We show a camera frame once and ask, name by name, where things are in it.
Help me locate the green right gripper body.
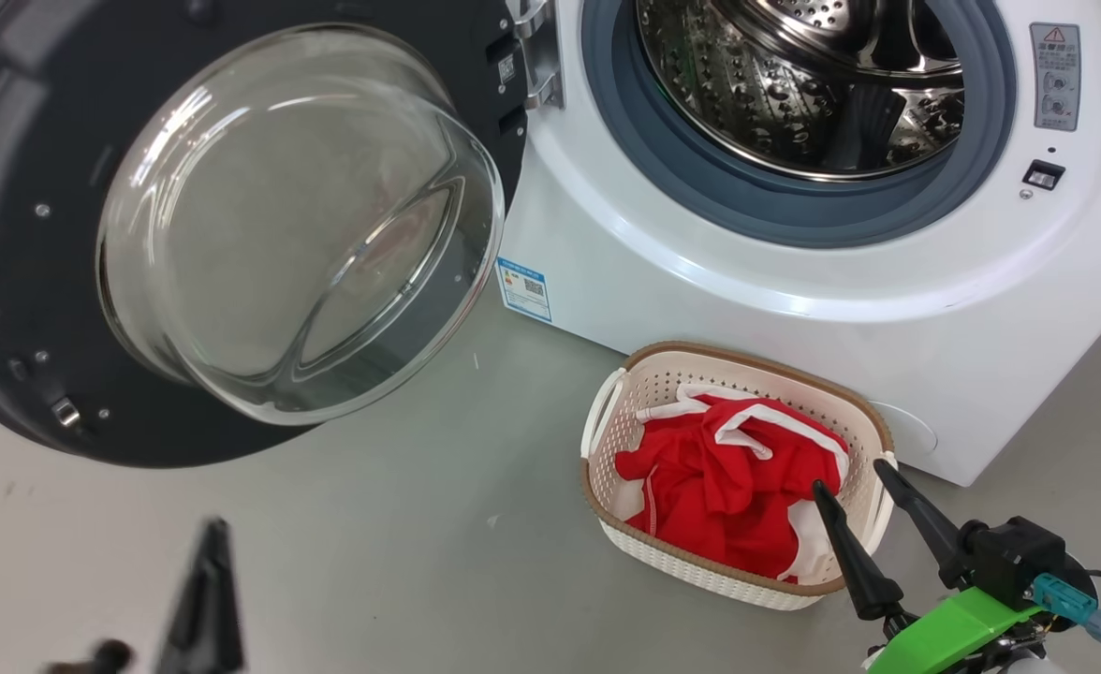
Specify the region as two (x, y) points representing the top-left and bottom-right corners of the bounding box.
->
(864, 588), (1048, 674)

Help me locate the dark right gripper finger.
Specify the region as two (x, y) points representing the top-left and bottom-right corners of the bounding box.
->
(811, 479), (905, 621)
(873, 459), (975, 589)

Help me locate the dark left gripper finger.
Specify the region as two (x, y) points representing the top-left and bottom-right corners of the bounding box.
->
(155, 520), (244, 674)
(45, 641), (132, 674)

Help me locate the red garment with white trim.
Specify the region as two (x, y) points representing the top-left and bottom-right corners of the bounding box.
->
(614, 384), (851, 583)

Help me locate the black glass washing machine door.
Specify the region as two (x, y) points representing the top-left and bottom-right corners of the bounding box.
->
(0, 0), (531, 469)

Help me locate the cream perforated laundry basket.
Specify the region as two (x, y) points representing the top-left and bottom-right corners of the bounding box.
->
(580, 341), (898, 612)

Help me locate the white front-load washing machine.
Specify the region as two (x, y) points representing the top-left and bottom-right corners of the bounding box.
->
(499, 0), (1101, 488)

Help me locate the grey rubber door gasket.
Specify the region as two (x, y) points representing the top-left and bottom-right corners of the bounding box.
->
(580, 0), (1018, 249)

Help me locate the steel washing drum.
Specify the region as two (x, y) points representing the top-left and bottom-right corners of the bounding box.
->
(637, 0), (965, 181)

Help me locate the metal door hinge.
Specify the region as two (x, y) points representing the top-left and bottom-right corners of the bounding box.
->
(508, 0), (565, 111)

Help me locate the round drain filter cover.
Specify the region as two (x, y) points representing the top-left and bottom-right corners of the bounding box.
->
(864, 401), (938, 460)

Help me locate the blue energy label sticker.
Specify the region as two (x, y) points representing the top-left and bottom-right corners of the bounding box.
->
(496, 257), (553, 324)

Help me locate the grey warning sticker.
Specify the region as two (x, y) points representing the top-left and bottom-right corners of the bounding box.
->
(1030, 22), (1081, 132)

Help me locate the teal right camera connector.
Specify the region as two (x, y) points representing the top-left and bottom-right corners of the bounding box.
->
(1030, 573), (1101, 645)

